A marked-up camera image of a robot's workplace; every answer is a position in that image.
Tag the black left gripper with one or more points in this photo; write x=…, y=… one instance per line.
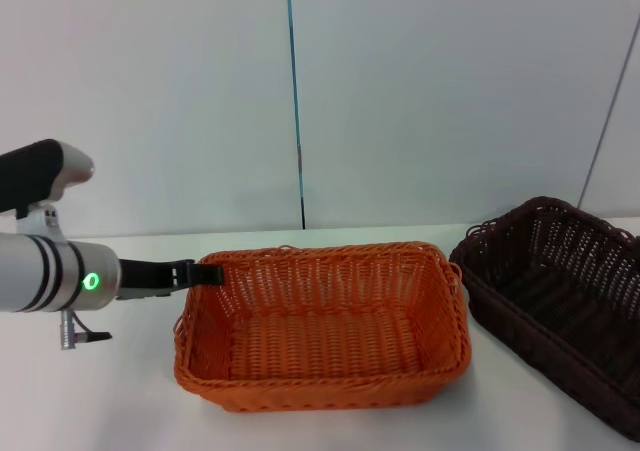
x=142, y=275

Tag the orange woven plastic basket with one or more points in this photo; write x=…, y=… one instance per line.
x=325, y=341

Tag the dark brown woven plastic basket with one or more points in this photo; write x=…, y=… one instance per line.
x=560, y=296

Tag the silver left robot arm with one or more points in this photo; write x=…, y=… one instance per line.
x=35, y=276

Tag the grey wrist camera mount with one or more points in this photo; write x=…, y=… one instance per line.
x=142, y=295

